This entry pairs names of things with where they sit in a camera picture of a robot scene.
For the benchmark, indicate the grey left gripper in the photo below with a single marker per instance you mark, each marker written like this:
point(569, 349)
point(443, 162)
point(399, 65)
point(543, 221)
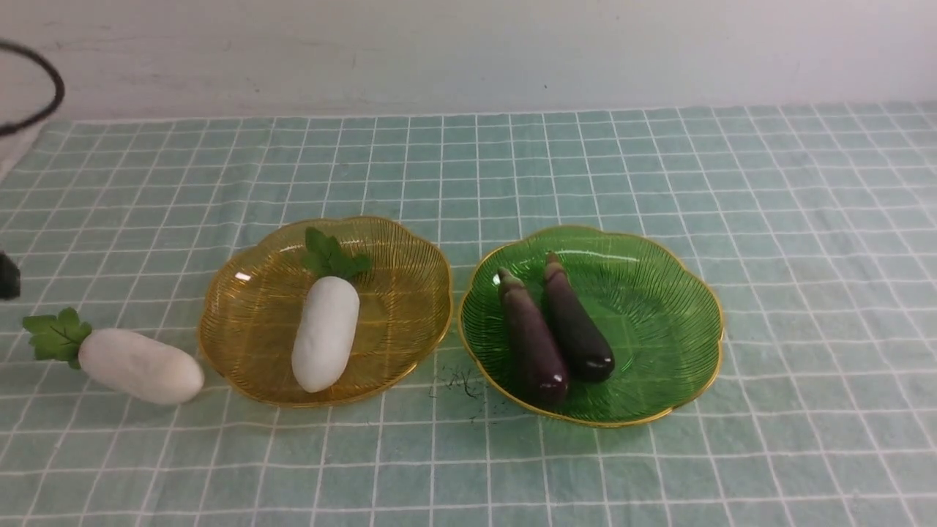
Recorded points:
point(10, 278)

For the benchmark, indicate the white radish with leaves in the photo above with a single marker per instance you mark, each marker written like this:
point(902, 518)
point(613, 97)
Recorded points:
point(330, 312)
point(117, 358)

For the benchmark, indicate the dark purple eggplant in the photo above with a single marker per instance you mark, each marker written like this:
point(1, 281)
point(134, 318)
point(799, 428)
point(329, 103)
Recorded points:
point(540, 364)
point(585, 350)

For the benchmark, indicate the amber glass plate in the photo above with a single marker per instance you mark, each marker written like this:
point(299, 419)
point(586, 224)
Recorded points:
point(253, 308)

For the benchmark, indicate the green glass plate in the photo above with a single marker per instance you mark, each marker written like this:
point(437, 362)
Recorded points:
point(664, 325)

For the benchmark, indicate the green checkered tablecloth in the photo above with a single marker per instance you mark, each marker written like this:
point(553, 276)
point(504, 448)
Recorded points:
point(814, 224)

